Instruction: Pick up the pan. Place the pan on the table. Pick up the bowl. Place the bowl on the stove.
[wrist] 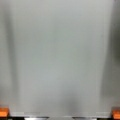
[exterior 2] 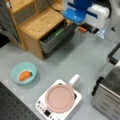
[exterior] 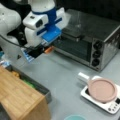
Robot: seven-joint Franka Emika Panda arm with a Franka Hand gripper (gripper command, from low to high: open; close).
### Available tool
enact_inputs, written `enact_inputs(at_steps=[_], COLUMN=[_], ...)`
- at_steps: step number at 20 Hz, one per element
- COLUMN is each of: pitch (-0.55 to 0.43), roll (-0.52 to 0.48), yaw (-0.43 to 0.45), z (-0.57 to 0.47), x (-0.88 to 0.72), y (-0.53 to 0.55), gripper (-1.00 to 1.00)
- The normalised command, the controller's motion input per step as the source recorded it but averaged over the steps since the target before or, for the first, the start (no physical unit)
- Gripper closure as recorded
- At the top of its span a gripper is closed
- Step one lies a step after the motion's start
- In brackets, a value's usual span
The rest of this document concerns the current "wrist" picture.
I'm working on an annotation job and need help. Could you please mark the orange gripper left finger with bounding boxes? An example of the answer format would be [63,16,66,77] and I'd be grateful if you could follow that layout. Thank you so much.
[0,107,9,117]

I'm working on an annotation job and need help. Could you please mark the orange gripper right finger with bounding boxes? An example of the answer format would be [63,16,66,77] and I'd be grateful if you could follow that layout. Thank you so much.
[112,108,120,119]

